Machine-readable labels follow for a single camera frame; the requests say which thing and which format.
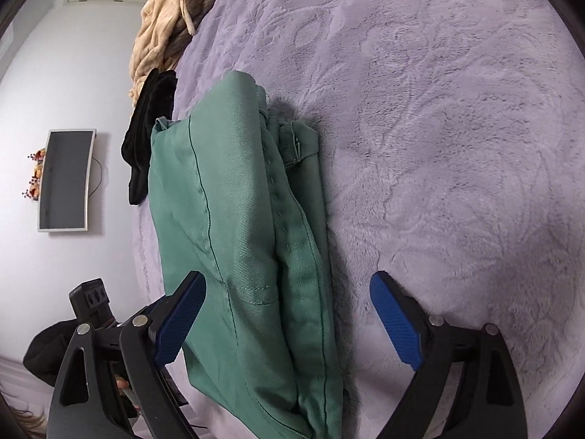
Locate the green button-up shirt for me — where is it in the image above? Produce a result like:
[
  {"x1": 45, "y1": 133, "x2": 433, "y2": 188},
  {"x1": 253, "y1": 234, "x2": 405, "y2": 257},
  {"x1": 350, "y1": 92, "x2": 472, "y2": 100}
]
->
[{"x1": 148, "y1": 71, "x2": 343, "y2": 438}]

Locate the black sleeve forearm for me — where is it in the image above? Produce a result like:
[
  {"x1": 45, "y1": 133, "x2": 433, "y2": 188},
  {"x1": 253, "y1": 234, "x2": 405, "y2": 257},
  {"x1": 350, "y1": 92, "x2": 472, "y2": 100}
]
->
[{"x1": 23, "y1": 319, "x2": 78, "y2": 387}]

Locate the operator left hand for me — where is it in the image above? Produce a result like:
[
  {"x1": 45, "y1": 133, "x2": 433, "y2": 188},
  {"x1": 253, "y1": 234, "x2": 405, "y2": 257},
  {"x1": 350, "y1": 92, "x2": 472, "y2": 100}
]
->
[{"x1": 115, "y1": 375, "x2": 130, "y2": 394}]

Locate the orange flower decoration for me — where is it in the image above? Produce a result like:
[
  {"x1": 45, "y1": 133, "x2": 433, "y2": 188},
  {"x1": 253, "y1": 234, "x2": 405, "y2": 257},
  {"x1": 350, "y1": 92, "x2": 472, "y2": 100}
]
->
[{"x1": 23, "y1": 148, "x2": 46, "y2": 201}]

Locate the black folded garment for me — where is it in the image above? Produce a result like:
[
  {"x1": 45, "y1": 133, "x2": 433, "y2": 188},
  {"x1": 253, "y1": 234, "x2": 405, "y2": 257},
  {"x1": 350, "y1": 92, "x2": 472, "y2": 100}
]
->
[{"x1": 121, "y1": 68, "x2": 177, "y2": 205}]

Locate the lavender plush bed blanket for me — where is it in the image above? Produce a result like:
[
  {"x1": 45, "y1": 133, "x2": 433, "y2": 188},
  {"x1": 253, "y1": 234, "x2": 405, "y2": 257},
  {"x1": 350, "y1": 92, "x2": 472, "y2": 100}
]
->
[{"x1": 130, "y1": 0, "x2": 585, "y2": 439}]

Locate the beige knitted sweater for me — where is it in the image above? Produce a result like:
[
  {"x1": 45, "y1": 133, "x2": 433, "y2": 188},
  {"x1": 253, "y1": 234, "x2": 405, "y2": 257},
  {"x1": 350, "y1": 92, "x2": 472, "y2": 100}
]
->
[{"x1": 129, "y1": 0, "x2": 195, "y2": 104}]

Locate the black monitor cable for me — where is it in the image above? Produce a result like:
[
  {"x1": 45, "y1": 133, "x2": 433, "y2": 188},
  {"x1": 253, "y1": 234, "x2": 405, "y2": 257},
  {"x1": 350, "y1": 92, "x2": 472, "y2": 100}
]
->
[{"x1": 86, "y1": 157, "x2": 107, "y2": 200}]

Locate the wall-mounted dark monitor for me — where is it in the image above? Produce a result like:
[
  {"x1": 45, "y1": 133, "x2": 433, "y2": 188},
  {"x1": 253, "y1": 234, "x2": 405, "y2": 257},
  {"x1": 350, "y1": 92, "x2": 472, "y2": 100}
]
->
[{"x1": 38, "y1": 129, "x2": 96, "y2": 233}]

